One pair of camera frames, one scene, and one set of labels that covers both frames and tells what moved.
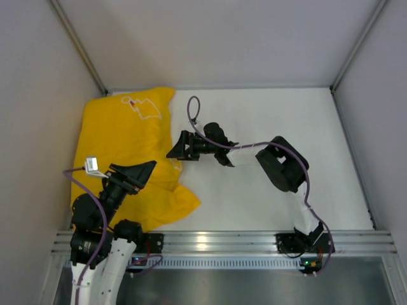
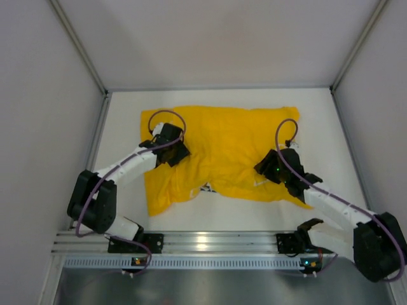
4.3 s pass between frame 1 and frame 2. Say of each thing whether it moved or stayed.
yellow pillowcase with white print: moved
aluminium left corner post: stayed
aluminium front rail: stayed
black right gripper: moved
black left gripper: moved
